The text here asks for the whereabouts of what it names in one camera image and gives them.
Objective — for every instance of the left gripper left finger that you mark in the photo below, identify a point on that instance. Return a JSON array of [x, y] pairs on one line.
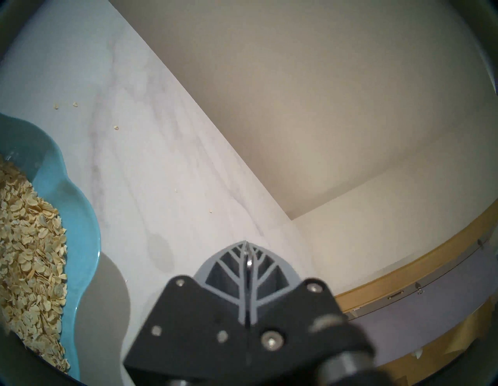
[[194, 334]]

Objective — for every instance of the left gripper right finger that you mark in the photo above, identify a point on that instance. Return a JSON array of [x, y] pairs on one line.
[[288, 327]]

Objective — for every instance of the blue flower-shaped bowl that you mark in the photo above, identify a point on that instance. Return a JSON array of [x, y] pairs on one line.
[[78, 233]]

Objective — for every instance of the large oat cereal pile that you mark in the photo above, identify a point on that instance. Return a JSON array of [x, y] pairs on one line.
[[27, 253]]

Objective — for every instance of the lilac door leaf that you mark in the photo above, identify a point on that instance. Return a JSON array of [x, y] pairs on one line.
[[428, 311]]

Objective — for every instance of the yellow wooden door frame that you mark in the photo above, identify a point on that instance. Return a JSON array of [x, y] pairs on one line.
[[428, 257]]

